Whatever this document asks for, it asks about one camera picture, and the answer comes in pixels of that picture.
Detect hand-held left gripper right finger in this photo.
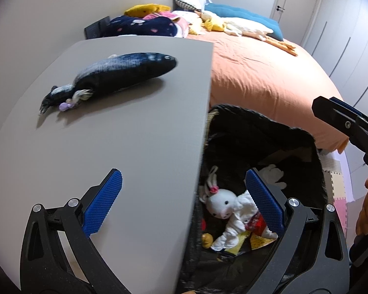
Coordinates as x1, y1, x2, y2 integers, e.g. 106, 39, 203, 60
245, 168, 352, 294

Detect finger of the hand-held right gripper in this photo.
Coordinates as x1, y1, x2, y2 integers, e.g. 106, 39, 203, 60
329, 97, 368, 132
312, 96, 368, 172

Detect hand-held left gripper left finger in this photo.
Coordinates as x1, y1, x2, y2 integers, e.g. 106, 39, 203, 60
20, 168, 123, 294

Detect white rabbit plush red dress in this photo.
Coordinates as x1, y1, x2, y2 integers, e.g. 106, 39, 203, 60
199, 164, 287, 240

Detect trash bin with black bag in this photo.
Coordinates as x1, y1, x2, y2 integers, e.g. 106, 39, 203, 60
176, 104, 329, 294

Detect yellow wrapper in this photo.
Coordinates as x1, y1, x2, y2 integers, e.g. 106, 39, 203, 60
250, 233, 277, 251
228, 233, 250, 256

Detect pastel foam floor mat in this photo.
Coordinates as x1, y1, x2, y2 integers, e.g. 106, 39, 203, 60
320, 153, 356, 230

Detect white wardrobe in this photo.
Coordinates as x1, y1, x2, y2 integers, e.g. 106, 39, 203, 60
303, 0, 368, 106

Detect bed with orange sheet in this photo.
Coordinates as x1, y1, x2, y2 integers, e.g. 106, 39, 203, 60
172, 0, 350, 154

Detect small purple charm white tassel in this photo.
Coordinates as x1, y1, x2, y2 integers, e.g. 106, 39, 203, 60
59, 89, 92, 111

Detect white goose plush orange feet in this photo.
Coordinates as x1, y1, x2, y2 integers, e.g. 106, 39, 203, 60
224, 17, 298, 57

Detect dark blue fish plush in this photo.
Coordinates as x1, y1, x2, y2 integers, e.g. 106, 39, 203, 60
39, 52, 178, 116

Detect blue pillow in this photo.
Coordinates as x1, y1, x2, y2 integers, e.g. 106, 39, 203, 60
204, 3, 284, 41

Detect yellow duck plush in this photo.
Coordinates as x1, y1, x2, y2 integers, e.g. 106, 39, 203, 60
195, 10, 226, 33

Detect pale yellow plush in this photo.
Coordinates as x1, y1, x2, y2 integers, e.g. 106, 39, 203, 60
187, 18, 207, 36

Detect pink cloth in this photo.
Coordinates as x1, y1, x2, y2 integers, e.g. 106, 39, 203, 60
144, 11, 200, 37

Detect white pillow checkered edge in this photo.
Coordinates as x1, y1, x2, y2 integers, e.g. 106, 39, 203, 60
173, 0, 213, 12

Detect mustard yellow plush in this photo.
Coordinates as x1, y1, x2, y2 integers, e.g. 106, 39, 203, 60
124, 4, 171, 17

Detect black wall panel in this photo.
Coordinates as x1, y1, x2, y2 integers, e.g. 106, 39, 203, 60
84, 17, 111, 39

